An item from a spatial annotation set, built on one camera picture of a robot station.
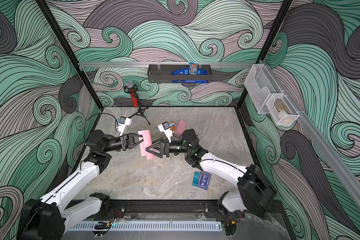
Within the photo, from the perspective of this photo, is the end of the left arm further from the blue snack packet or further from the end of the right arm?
the blue snack packet

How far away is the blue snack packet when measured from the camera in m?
0.92

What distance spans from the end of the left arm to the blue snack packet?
0.46 metres

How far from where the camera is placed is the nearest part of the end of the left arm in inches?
24.1
